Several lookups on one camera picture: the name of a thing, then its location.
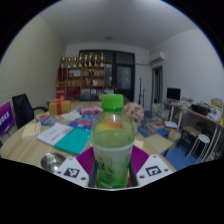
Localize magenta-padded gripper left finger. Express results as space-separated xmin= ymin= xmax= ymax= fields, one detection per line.
xmin=54 ymin=146 xmax=98 ymax=189

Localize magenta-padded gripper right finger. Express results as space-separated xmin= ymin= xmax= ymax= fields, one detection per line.
xmin=127 ymin=145 xmax=175 ymax=188

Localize green tea bottle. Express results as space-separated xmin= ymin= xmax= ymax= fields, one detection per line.
xmin=90 ymin=93 xmax=136 ymax=190

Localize small steel cup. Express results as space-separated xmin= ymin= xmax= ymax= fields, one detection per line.
xmin=40 ymin=152 xmax=67 ymax=174

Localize teal book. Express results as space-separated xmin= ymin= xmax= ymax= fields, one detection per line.
xmin=53 ymin=127 xmax=93 ymax=156

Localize pale yellow paper pad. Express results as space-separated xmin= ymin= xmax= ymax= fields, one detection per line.
xmin=133 ymin=138 xmax=145 ymax=150

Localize white booklet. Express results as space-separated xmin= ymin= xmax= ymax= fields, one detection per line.
xmin=36 ymin=122 xmax=75 ymax=147

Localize blue printed book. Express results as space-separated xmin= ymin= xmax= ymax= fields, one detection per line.
xmin=67 ymin=114 xmax=98 ymax=131

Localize pile of books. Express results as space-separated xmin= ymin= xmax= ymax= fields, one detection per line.
xmin=143 ymin=103 xmax=172 ymax=138

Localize brown wooden stool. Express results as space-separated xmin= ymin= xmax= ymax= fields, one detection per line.
xmin=177 ymin=125 xmax=201 ymax=148

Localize white round stool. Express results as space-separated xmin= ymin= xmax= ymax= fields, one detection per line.
xmin=186 ymin=133 xmax=211 ymax=161

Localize pale yellow note block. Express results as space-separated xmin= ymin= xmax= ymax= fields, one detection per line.
xmin=21 ymin=121 xmax=42 ymax=141

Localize pink flowers in pot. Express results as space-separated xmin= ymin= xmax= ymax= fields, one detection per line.
xmin=121 ymin=101 xmax=145 ymax=133

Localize yellow gift box red ribbon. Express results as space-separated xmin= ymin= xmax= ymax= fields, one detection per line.
xmin=48 ymin=95 xmax=72 ymax=117

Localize long cluttered side desk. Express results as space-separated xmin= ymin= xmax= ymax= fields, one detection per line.
xmin=163 ymin=97 xmax=224 ymax=158

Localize black office chair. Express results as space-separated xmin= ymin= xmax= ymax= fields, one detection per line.
xmin=11 ymin=92 xmax=50 ymax=130

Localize black computer monitor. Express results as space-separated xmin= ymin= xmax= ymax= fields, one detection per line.
xmin=166 ymin=87 xmax=182 ymax=102

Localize purple sign board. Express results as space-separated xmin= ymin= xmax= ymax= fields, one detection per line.
xmin=0 ymin=101 xmax=16 ymax=136

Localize wooden shelf unit with trophies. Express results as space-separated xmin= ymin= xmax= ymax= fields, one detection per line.
xmin=55 ymin=52 xmax=106 ymax=101

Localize dark glass double door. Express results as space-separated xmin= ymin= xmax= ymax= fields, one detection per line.
xmin=78 ymin=49 xmax=136 ymax=103

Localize white air conditioner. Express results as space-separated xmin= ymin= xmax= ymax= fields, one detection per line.
xmin=149 ymin=51 xmax=166 ymax=65

